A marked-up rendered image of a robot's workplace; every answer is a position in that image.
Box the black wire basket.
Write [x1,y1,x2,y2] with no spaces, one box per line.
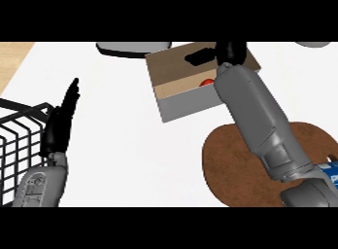
[0,93,56,208]

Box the black and grey pan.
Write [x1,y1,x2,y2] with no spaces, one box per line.
[94,42,175,59]

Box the grey round object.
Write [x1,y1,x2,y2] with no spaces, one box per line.
[294,42,333,49]

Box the cardboard box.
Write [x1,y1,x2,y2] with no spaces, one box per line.
[143,42,262,125]

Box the round brown cutting board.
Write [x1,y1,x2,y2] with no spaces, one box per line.
[200,121,338,208]

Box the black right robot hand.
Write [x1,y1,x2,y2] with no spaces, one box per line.
[184,42,250,67]

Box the red tomato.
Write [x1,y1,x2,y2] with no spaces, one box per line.
[197,78,216,88]

